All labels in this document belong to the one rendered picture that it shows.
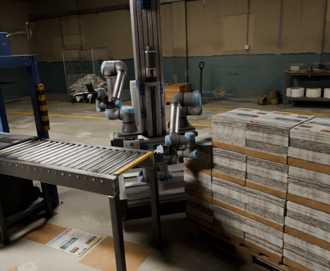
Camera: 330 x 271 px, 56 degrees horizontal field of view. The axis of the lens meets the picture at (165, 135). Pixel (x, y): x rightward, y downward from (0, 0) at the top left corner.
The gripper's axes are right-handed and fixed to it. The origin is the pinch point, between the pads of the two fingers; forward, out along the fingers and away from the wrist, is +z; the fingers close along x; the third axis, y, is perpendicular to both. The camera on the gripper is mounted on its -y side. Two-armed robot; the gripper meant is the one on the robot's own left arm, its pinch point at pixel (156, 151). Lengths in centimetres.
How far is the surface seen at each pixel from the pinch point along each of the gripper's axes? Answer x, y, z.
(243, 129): 1, 23, -68
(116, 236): 64, -36, -4
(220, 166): -2, -6, -52
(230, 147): -1, 9, -60
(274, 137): 10, 22, -90
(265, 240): 10, -51, -87
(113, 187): 64, -2, -5
